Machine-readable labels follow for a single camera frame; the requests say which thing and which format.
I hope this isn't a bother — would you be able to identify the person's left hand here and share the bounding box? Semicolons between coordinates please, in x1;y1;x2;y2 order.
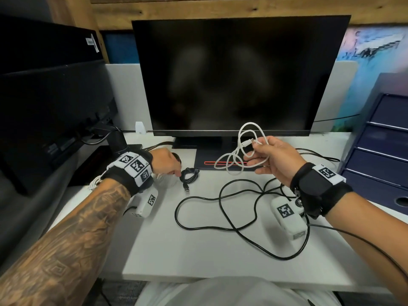
150;147;183;177

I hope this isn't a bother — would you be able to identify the black right wrist strap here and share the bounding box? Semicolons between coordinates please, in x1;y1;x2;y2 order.
290;162;354;219

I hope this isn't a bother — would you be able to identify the black monitor power cable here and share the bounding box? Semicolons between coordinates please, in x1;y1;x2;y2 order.
81;125;123;146

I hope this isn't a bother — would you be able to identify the person's white shirt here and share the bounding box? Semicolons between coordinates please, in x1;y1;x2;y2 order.
135;276;343;306

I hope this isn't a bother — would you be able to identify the person's right hand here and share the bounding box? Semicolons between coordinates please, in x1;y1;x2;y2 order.
244;136;308;188

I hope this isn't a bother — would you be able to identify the person's left forearm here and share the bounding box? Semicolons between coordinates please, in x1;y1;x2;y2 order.
0;180;132;306

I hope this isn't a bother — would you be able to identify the black monitor link cable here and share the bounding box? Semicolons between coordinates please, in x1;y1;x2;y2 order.
140;142;175;153

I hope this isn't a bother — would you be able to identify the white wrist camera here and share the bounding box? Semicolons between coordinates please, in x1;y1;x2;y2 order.
129;187;159;219
271;195;307;240

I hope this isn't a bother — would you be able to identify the black left wrist strap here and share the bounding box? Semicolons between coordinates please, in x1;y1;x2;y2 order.
101;149;154;196

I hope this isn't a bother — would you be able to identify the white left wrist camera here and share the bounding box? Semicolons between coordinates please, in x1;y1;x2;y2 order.
129;187;159;219

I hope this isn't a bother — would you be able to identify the black panel with white sticker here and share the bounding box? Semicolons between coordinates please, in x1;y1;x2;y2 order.
0;14;104;74

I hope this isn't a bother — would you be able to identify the navy blue drawer unit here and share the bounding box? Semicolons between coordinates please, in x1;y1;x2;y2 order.
339;72;408;216

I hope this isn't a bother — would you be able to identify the white partition panel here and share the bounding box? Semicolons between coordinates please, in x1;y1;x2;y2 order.
311;60;360;133
105;62;153;132

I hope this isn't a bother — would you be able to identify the white cable with black charger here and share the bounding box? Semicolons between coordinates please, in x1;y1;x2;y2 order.
88;170;109;191

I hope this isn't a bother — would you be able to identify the person's right forearm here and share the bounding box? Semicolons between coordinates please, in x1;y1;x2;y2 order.
326;191;408;306

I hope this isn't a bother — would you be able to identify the long black cable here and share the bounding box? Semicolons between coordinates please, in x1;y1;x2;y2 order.
174;149;341;261

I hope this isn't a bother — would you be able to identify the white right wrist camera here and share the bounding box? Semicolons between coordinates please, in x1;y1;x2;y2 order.
271;195;307;240

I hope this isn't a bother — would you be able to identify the black computer monitor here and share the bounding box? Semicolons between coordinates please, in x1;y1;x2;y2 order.
131;15;352;137

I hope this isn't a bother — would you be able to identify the black wrist strap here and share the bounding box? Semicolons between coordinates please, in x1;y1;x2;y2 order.
290;162;354;219
101;149;154;196

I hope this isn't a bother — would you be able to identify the black monitor arm base plate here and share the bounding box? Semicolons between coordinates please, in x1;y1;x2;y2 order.
68;144;143;187

